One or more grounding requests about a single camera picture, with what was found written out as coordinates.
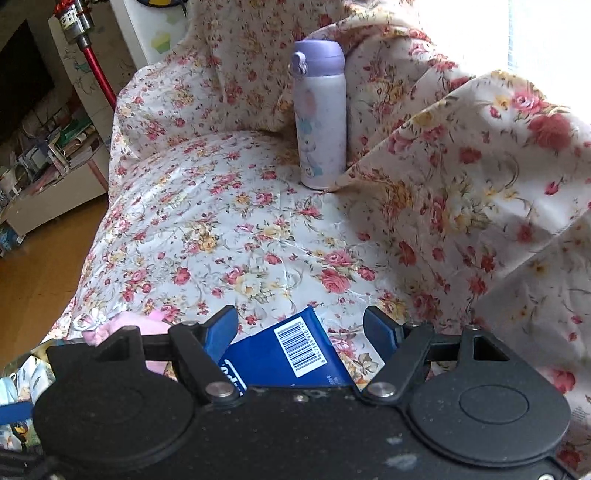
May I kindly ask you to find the white low cabinet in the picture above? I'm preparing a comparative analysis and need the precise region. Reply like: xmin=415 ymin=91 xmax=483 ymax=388
xmin=0 ymin=150 xmax=110 ymax=237

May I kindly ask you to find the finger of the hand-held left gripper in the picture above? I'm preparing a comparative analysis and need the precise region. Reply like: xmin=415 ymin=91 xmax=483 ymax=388
xmin=0 ymin=401 xmax=34 ymax=424

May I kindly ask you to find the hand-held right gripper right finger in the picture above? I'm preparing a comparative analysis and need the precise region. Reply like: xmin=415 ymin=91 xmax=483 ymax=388
xmin=361 ymin=305 xmax=511 ymax=404

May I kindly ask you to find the blue packet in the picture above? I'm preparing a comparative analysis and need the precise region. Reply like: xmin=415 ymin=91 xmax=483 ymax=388
xmin=216 ymin=306 xmax=357 ymax=389

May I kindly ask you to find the colourful printed bag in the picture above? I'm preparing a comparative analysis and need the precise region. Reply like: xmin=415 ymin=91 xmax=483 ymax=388
xmin=0 ymin=353 xmax=57 ymax=452

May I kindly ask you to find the dark television screen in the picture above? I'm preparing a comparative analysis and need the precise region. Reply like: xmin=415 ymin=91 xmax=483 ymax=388
xmin=0 ymin=18 xmax=56 ymax=145

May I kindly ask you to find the stack of books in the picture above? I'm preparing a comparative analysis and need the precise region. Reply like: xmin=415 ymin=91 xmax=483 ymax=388
xmin=17 ymin=113 xmax=101 ymax=186

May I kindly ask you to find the purple thermos bottle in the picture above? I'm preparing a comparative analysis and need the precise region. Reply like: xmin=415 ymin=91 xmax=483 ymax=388
xmin=287 ymin=39 xmax=348 ymax=191

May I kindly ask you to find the floral sofa cover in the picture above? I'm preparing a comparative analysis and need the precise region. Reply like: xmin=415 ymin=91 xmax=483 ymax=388
xmin=37 ymin=0 xmax=591 ymax=480

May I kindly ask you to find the pink cloth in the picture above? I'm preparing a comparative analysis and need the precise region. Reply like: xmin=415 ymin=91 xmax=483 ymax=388
xmin=82 ymin=311 xmax=175 ymax=376

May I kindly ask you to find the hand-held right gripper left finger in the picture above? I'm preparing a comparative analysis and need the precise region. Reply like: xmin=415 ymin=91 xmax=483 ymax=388
xmin=46 ymin=305 xmax=245 ymax=407

